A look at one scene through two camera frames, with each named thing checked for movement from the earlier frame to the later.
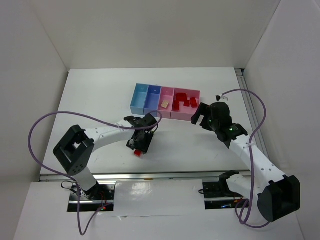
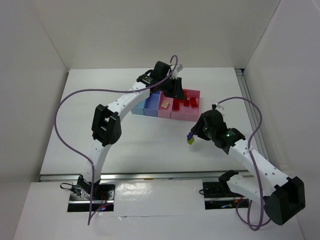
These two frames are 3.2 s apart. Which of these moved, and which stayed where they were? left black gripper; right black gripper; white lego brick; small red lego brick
Moved: right black gripper; left black gripper
Stayed: small red lego brick; white lego brick
